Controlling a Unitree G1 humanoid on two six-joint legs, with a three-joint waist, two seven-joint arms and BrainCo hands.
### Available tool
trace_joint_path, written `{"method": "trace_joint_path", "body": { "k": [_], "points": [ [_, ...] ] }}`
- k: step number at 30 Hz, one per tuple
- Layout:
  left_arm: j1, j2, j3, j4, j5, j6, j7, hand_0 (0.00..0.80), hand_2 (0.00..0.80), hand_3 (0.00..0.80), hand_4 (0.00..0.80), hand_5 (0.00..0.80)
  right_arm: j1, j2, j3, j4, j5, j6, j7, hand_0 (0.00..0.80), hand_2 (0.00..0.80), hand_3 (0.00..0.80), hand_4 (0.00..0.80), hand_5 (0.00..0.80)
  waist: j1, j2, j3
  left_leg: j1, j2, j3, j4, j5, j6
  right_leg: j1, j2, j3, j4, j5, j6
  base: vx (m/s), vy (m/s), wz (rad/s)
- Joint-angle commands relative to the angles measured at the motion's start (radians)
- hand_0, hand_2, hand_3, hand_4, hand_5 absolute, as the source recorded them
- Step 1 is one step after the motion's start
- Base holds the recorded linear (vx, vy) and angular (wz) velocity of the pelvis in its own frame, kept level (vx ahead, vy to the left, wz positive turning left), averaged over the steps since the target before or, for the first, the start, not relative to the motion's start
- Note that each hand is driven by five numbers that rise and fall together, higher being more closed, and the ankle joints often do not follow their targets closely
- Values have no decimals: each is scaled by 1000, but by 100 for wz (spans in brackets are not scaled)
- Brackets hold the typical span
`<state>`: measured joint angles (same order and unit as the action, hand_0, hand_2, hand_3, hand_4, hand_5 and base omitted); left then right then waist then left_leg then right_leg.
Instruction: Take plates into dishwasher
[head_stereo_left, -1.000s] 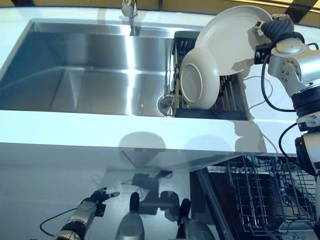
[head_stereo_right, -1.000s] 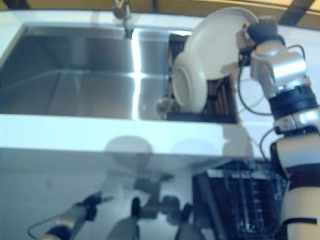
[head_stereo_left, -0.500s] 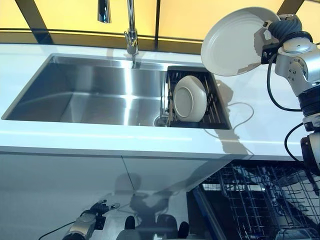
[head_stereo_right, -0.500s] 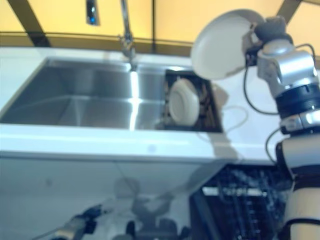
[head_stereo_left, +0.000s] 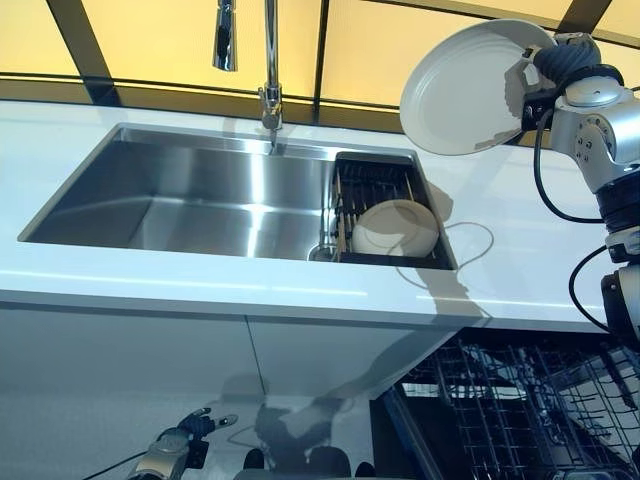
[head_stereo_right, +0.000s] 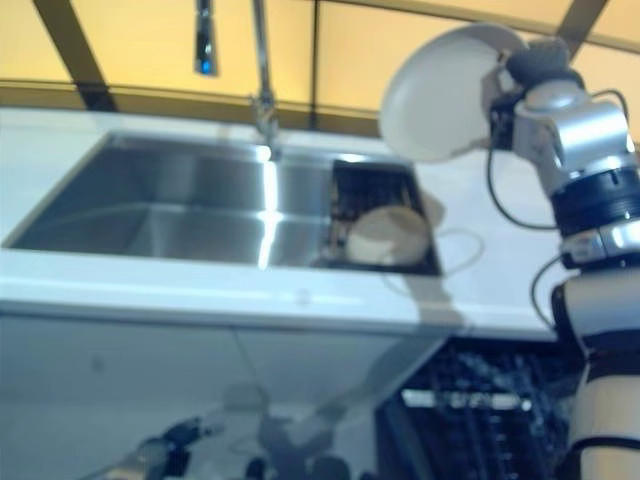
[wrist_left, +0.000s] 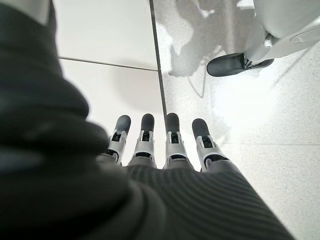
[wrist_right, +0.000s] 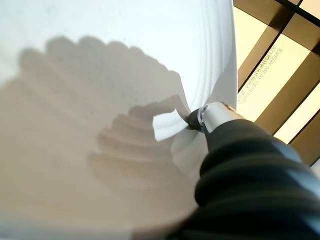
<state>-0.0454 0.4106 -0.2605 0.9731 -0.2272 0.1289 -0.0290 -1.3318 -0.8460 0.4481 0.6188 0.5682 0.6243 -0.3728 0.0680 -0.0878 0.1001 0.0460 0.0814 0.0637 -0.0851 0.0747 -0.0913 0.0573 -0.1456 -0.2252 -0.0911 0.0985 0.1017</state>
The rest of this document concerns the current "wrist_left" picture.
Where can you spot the dark cabinet kick strip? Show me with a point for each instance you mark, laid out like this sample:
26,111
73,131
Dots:
159,65

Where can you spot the left robot hand dark palm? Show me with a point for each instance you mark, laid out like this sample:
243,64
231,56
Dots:
75,187

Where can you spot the white cabinet door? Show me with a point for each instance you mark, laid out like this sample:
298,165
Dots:
100,87
100,25

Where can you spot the left robot leg black foot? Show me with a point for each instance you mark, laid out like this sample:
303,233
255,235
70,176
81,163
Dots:
225,65

